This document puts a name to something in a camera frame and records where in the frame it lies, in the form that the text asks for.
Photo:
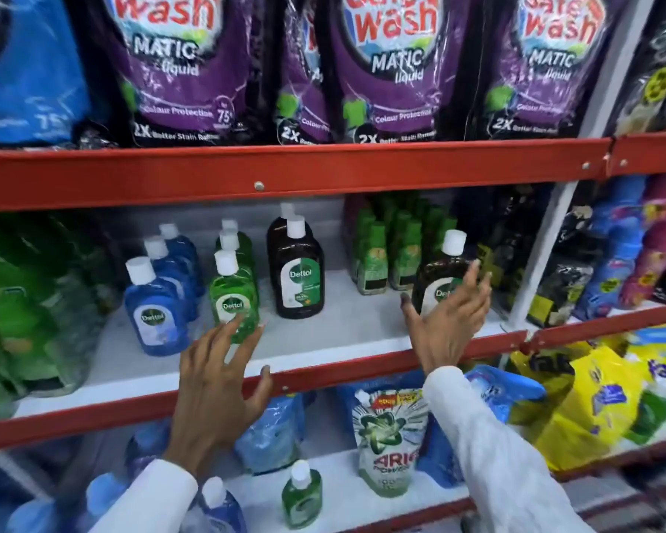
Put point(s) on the light blue refill pouch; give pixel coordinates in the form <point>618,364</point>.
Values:
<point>269,438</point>

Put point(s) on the yellow detergent pouch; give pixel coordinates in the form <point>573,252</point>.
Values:
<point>663,377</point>
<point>583,410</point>

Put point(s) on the blue antiseptic liquid bottle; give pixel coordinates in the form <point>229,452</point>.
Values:
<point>155,316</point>
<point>172,271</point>
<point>184,246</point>

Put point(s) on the person's left hand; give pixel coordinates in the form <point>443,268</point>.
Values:
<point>213,405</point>

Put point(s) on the white green detergent pouch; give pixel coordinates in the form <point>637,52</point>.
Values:
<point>386,438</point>

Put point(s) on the dark blue refill pouch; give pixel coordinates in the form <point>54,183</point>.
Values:
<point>147,444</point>

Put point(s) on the person's right hand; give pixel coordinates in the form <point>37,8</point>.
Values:
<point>449,333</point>

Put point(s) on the large blue detergent pouch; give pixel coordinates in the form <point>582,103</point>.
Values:
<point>28,72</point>

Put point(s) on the row of blue softener bottles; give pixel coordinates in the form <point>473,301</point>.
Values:
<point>616,260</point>

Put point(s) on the person's left thumb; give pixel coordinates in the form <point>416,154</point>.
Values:
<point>261,391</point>

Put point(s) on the person's right thumb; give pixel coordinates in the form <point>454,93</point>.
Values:
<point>412,316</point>

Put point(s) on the person's right forearm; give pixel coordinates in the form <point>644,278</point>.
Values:
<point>494,460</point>

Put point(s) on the small green handwash bottle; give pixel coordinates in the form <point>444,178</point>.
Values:
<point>301,496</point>

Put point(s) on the brown antiseptic liquid bottle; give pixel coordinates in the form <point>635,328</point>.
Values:
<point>280,221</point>
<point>438,271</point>
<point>299,277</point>

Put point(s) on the white shelf upright post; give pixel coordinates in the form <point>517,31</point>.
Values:
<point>555,233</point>

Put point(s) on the group of green refill pouches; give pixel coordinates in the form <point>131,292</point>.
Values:
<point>33,310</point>

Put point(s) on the group of small green bottles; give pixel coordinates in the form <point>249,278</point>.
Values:
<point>394,244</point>

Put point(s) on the green antiseptic liquid bottle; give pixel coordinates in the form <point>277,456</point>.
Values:
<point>233,305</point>
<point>243,252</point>
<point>238,227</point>

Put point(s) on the person's left middle finger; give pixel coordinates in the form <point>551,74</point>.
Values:
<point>228,341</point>

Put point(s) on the person's left forearm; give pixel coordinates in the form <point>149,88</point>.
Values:
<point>150,502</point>

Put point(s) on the purple liquid detergent pouch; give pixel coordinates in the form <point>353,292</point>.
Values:
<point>305,88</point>
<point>177,66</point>
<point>544,66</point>
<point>394,72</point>

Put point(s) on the group of black pouches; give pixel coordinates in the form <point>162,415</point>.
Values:
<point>566,271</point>

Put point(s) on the black detergent pouch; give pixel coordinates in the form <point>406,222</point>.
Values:
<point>655,77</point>

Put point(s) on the person's left little finger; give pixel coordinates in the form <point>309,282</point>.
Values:
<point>187,363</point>

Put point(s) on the row of pink softener bottles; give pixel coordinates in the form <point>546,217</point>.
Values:
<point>657,255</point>

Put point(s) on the small blue handwash bottle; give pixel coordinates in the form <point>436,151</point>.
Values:
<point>97,494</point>
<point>222,510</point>

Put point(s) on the long red shelf rail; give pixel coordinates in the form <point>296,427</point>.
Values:
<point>333,371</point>
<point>288,172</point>

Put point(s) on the short red shelf rail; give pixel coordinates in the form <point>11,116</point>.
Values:
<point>649,153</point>
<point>605,326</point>

